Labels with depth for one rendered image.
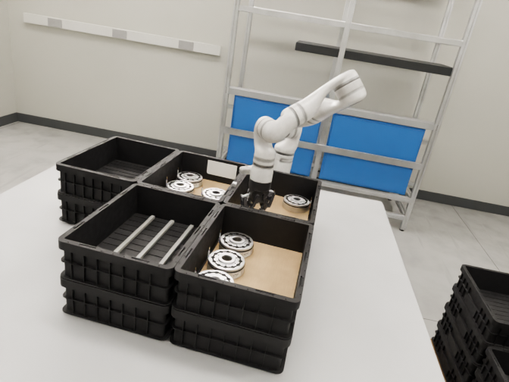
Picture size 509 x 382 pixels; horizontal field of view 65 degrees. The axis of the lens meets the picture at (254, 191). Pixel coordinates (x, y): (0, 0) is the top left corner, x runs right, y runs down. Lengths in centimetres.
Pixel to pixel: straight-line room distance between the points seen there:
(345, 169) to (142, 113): 229
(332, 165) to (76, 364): 269
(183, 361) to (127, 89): 377
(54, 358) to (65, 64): 403
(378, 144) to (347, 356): 239
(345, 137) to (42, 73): 330
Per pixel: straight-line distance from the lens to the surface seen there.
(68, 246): 107
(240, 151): 341
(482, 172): 462
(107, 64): 463
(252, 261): 120
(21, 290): 132
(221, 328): 101
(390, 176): 347
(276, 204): 158
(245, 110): 332
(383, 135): 336
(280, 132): 126
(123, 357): 109
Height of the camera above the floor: 149
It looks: 23 degrees down
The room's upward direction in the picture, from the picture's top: 9 degrees clockwise
